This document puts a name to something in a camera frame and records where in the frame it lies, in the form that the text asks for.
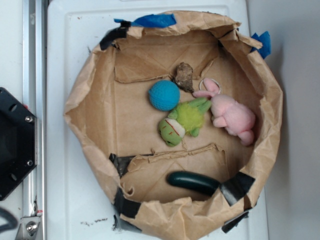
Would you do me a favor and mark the grey braided cable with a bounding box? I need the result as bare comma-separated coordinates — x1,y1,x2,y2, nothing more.
0,207,19,233

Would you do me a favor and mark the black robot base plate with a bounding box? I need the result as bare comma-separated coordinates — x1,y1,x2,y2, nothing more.
0,87,37,201

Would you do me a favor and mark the green plush frog toy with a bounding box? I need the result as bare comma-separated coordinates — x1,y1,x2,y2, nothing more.
158,97,212,147

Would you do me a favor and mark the pink plush bunny toy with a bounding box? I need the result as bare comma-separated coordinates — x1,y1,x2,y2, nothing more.
192,78,256,146

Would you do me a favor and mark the brown paper bag bin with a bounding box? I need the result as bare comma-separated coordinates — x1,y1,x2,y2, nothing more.
64,10,283,240

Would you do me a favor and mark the dark green plastic pickle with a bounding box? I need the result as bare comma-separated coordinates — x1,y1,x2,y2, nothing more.
166,171,220,196

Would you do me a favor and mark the aluminium extrusion rail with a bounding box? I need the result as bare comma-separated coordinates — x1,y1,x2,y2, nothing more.
22,0,50,240

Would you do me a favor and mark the brown rock-like lump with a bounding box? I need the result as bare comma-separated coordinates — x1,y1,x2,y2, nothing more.
173,62,194,93

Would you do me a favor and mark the blue rubber ball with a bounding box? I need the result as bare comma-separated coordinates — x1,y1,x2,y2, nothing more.
148,80,180,112

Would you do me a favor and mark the metal corner bracket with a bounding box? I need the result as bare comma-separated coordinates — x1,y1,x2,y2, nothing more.
15,216,41,240

